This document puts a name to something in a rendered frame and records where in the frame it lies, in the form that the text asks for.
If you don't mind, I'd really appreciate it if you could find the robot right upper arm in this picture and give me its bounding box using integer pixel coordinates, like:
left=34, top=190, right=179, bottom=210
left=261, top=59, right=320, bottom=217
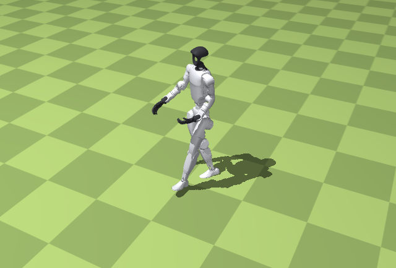
left=178, top=64, right=193, bottom=90

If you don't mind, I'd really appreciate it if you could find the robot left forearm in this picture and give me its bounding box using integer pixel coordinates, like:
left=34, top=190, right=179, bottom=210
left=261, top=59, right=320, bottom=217
left=196, top=97, right=215, bottom=121

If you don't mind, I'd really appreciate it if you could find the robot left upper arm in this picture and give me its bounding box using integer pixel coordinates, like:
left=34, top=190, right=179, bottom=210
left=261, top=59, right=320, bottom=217
left=202, top=74, right=215, bottom=102

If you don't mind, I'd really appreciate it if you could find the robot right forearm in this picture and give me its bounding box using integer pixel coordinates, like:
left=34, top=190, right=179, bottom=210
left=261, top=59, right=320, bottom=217
left=164, top=84, right=181, bottom=103

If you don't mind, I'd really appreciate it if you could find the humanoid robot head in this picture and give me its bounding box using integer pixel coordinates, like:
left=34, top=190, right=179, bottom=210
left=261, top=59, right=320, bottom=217
left=191, top=46, right=209, bottom=71

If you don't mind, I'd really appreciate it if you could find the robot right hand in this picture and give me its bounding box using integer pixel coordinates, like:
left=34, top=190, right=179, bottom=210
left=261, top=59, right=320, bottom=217
left=152, top=97, right=168, bottom=114

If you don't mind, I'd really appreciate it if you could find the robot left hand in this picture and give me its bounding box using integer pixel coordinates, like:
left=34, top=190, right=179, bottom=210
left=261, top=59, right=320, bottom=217
left=177, top=115, right=200, bottom=124

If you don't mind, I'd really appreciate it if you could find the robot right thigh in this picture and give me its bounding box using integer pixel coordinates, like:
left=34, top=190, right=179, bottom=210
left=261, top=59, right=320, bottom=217
left=187, top=109, right=209, bottom=149

